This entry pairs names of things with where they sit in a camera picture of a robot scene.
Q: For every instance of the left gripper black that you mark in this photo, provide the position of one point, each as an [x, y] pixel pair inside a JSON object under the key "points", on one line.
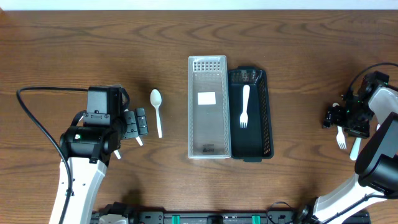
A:
{"points": [[137, 123]]}

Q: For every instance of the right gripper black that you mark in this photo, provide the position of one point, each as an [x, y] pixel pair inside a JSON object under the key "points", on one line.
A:
{"points": [[334, 117]]}

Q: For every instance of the white plastic fork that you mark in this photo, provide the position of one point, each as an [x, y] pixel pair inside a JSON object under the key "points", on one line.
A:
{"points": [[244, 115], [340, 138]]}

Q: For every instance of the white plastic spoon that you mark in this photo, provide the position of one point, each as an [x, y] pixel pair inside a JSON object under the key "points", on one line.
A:
{"points": [[355, 149], [156, 101]]}

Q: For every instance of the clear plastic basket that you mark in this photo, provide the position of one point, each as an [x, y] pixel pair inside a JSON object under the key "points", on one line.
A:
{"points": [[208, 125]]}

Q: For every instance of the black plastic basket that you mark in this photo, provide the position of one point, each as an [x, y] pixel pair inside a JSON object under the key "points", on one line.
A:
{"points": [[255, 143]]}

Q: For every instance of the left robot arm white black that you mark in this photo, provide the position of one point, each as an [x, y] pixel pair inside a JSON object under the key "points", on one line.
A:
{"points": [[86, 148]]}

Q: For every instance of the white utensil under left arm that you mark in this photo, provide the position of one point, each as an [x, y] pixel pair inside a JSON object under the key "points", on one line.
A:
{"points": [[117, 154]]}

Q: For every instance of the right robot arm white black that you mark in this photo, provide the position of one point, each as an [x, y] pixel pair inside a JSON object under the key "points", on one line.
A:
{"points": [[375, 172]]}

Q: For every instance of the white utensil under left gripper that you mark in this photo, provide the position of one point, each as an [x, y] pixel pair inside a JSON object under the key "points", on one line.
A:
{"points": [[138, 139]]}

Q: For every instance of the white label in clear basket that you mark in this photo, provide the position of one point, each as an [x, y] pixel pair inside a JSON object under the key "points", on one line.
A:
{"points": [[206, 98]]}

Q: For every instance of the black mounting rail front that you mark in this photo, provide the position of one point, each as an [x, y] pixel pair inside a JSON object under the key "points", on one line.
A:
{"points": [[122, 213]]}

